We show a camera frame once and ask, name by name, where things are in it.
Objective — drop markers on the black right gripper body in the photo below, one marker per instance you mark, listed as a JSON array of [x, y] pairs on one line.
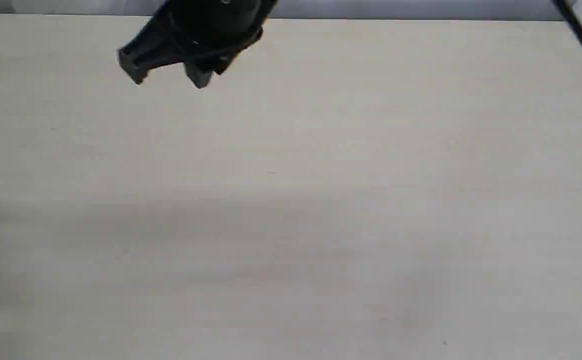
[[215, 29]]

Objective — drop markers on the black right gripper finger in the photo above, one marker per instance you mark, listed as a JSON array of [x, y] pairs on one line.
[[200, 71], [150, 49]]

